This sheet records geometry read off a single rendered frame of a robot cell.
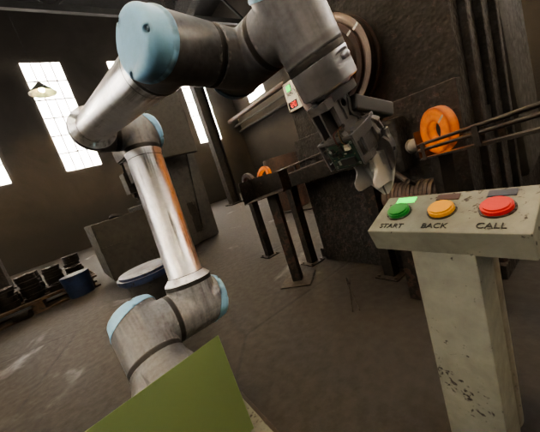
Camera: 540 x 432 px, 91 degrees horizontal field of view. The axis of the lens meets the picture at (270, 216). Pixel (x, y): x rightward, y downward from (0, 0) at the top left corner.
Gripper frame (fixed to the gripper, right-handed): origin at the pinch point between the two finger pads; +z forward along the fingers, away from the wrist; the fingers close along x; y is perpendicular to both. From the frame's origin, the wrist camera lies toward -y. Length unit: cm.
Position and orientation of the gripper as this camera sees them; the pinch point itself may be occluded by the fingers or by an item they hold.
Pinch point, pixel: (386, 185)
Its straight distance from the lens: 54.1
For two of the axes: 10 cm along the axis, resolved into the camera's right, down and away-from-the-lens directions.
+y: -6.1, 6.4, -4.6
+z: 5.4, 7.7, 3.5
